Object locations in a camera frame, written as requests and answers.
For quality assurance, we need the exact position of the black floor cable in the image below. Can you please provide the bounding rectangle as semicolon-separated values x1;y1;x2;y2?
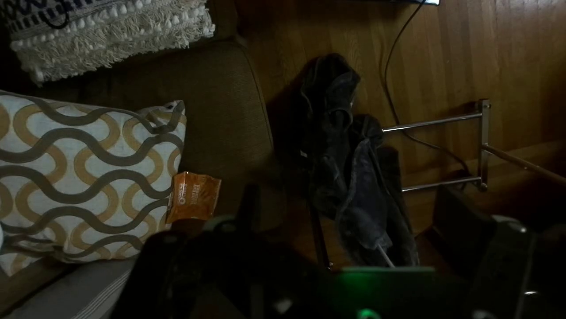
379;0;474;180

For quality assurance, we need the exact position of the wave pattern throw pillow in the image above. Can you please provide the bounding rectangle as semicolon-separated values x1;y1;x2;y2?
0;89;189;281

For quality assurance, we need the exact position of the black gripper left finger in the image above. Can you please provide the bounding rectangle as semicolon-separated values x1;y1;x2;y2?
112;183;324;319

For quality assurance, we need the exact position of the brown fabric sofa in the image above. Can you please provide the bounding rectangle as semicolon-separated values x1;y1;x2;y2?
0;0;290;319

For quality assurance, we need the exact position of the dark grey hanging robe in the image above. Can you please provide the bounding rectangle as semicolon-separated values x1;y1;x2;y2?
267;52;421;270

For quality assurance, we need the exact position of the chrome metal garment rack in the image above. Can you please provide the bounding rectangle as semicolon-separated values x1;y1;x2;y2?
311;98;566;268

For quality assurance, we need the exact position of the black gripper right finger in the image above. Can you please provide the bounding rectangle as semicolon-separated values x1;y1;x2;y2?
434;187;566;319

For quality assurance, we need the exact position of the orange snack packet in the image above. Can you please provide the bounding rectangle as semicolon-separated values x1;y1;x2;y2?
165;171;223;227

